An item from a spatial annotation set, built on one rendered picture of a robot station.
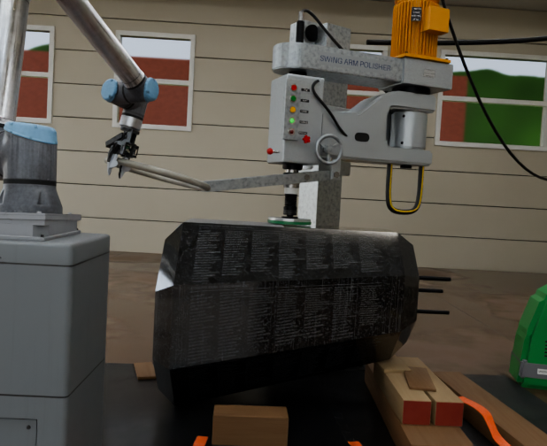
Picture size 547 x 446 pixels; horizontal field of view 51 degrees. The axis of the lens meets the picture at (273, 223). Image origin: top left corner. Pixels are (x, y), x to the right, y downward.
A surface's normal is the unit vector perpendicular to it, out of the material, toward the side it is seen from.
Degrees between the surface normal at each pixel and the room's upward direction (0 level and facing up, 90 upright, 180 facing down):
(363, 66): 90
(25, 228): 90
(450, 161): 90
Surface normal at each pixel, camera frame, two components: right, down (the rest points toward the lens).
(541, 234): 0.02, 0.05
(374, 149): 0.36, 0.07
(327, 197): 0.56, 0.07
